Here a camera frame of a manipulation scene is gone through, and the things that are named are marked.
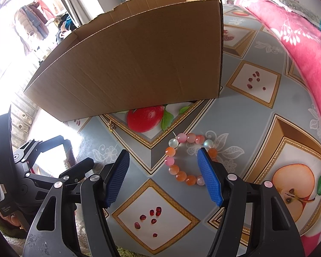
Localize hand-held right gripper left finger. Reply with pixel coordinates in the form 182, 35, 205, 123
23, 149, 131, 257

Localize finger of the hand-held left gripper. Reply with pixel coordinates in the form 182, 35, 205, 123
13, 135, 69, 173
24, 157, 95, 193

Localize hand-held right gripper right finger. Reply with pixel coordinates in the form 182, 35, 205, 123
197, 147, 305, 257

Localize pastel pink orange bead bracelet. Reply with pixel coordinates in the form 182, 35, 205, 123
164, 132, 219, 186

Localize brown cardboard box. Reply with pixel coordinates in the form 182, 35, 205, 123
24, 0, 224, 124

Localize person's left forearm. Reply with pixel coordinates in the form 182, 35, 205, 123
0, 187, 30, 257

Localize person's left hand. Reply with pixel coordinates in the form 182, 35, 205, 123
3, 212, 26, 232

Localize window railing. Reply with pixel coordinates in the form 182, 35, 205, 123
9, 96, 39, 148

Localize fruit print tablecloth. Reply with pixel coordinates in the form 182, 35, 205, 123
63, 4, 321, 255

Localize pile of clothes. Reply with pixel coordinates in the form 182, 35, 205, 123
55, 12, 79, 45

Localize hanging coats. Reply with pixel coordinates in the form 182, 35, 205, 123
15, 0, 56, 57

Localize pink floral blanket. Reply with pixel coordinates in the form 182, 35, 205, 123
234, 0, 321, 257

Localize grey lace cloth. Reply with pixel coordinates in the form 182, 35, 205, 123
257, 0, 321, 22

